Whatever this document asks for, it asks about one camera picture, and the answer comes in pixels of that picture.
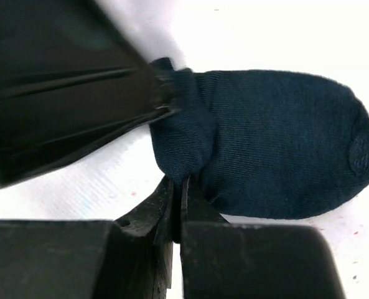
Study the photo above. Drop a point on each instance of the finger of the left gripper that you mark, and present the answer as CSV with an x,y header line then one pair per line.
x,y
69,84

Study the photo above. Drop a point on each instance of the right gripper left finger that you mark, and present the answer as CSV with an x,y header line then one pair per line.
x,y
130,257

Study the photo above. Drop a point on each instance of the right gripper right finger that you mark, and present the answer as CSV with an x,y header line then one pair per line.
x,y
224,260

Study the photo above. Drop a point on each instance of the plain navy ankle sock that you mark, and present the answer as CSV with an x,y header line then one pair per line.
x,y
262,143

